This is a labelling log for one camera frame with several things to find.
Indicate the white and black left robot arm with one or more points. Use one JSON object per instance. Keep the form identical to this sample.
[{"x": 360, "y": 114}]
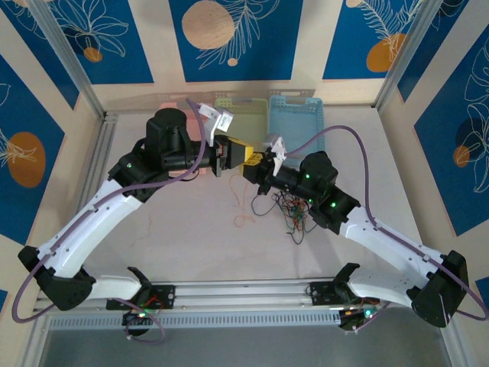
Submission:
[{"x": 107, "y": 218}]

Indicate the light green perforated plastic basket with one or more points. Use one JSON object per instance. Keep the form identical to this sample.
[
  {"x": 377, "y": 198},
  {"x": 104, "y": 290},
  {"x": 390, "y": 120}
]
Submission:
[{"x": 248, "y": 122}]

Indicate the pink perforated plastic basket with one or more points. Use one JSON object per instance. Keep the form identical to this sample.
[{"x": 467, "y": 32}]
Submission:
[{"x": 173, "y": 105}]

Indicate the light blue perforated plastic basket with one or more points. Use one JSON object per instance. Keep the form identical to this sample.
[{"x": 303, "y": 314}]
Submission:
[{"x": 298, "y": 118}]

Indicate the small controller board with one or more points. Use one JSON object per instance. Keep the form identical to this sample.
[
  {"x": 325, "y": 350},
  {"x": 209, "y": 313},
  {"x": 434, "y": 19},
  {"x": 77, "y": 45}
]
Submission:
[
  {"x": 353, "y": 319},
  {"x": 137, "y": 317}
]

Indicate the grey metal lower panel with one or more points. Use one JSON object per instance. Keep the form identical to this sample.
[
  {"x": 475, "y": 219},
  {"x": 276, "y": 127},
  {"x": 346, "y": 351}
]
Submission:
[{"x": 244, "y": 348}]

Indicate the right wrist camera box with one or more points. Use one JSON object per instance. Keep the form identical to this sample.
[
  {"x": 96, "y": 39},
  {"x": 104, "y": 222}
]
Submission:
[{"x": 279, "y": 147}]

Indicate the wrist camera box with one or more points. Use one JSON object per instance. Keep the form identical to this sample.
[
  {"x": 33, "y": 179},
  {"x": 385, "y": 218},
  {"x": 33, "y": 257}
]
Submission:
[
  {"x": 279, "y": 147},
  {"x": 223, "y": 120}
]

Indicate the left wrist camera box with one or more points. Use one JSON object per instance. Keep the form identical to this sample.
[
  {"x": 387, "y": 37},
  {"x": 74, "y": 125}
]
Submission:
[{"x": 223, "y": 120}]

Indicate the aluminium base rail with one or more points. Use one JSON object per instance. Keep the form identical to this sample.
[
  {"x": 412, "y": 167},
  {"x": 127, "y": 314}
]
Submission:
[{"x": 244, "y": 292}]

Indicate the aluminium frame post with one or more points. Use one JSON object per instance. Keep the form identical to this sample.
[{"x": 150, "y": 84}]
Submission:
[
  {"x": 403, "y": 57},
  {"x": 70, "y": 57}
]

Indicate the aluminium lower frame rail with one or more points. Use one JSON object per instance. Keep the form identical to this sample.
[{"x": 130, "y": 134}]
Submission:
[
  {"x": 36, "y": 344},
  {"x": 449, "y": 348}
]

